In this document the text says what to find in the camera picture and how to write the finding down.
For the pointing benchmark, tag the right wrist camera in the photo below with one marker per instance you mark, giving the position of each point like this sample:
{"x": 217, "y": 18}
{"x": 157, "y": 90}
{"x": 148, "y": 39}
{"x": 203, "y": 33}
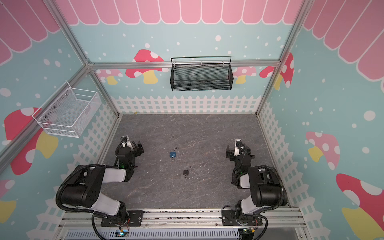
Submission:
{"x": 238, "y": 145}

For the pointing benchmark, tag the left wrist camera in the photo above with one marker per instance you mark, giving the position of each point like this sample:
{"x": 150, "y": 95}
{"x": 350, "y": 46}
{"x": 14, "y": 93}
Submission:
{"x": 126, "y": 142}

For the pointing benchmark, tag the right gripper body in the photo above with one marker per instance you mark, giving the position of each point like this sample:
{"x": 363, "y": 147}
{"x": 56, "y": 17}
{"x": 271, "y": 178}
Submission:
{"x": 231, "y": 151}

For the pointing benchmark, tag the black wire mesh basket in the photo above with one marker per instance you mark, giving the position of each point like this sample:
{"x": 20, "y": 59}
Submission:
{"x": 201, "y": 74}

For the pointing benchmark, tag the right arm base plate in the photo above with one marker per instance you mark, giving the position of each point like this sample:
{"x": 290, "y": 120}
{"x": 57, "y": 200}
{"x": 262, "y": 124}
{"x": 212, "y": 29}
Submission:
{"x": 237, "y": 218}

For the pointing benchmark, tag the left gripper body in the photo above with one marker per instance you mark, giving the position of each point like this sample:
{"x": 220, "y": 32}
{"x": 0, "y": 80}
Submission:
{"x": 136, "y": 152}

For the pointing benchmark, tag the white wire mesh basket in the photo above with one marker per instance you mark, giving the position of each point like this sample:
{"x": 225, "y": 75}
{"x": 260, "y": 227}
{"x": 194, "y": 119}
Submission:
{"x": 69, "y": 112}

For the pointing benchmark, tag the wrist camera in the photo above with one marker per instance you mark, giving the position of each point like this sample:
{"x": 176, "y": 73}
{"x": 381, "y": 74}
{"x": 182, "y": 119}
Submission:
{"x": 126, "y": 142}
{"x": 238, "y": 145}

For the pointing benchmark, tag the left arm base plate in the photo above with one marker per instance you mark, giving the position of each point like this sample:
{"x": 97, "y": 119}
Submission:
{"x": 127, "y": 218}

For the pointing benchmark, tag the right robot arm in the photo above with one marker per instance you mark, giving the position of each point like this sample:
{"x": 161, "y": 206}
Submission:
{"x": 266, "y": 187}

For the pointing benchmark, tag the aluminium front rail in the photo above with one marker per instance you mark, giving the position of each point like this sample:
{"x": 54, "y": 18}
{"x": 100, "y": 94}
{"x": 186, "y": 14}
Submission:
{"x": 189, "y": 218}

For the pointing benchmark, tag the blue padlock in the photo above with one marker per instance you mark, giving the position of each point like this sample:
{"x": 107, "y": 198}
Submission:
{"x": 173, "y": 154}

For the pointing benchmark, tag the white vented cable duct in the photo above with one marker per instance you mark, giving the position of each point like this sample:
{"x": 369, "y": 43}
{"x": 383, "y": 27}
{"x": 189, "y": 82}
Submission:
{"x": 171, "y": 234}

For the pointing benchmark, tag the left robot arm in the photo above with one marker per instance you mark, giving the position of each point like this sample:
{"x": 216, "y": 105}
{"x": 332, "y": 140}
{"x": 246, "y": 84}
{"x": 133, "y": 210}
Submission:
{"x": 81, "y": 191}

